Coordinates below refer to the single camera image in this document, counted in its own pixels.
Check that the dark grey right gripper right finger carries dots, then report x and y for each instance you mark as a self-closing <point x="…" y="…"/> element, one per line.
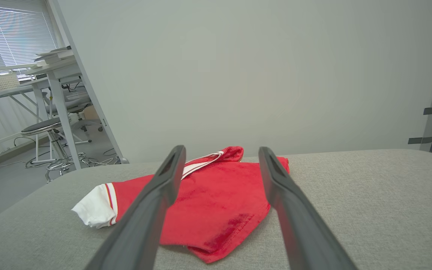
<point x="302" y="232"/>

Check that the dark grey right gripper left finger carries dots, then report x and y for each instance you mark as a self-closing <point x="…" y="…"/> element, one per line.
<point x="144" y="225"/>

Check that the red basketball jersey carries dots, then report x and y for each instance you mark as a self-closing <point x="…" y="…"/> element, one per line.
<point x="216" y="202"/>

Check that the grey office chair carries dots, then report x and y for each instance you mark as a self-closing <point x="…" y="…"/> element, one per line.
<point x="77" y="107"/>

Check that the round black chrome stool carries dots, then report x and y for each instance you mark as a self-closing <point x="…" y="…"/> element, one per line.
<point x="41" y="126"/>

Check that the tall white desk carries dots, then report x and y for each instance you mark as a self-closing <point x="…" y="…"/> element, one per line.
<point x="60" y="97"/>

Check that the white room divider panel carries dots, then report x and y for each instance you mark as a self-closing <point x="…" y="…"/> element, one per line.
<point x="238" y="75"/>

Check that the stack of white books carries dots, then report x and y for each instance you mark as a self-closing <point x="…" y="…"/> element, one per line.
<point x="54" y="56"/>

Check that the white window blind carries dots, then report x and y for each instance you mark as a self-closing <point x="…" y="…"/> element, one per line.
<point x="13" y="33"/>

